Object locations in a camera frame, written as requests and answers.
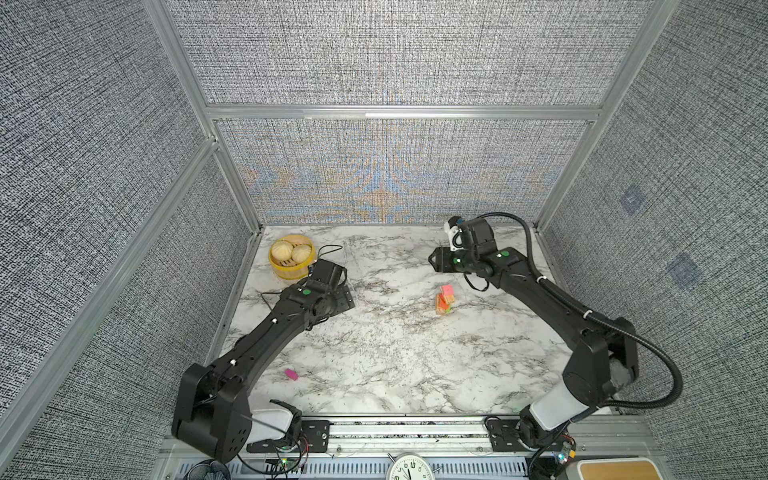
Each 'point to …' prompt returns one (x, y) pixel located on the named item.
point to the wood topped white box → (623, 468)
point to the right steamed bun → (300, 253)
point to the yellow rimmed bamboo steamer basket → (290, 270)
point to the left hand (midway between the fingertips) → (340, 302)
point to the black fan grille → (209, 469)
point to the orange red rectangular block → (443, 304)
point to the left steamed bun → (282, 250)
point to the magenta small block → (292, 374)
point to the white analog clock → (410, 466)
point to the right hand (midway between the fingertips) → (438, 257)
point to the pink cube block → (448, 289)
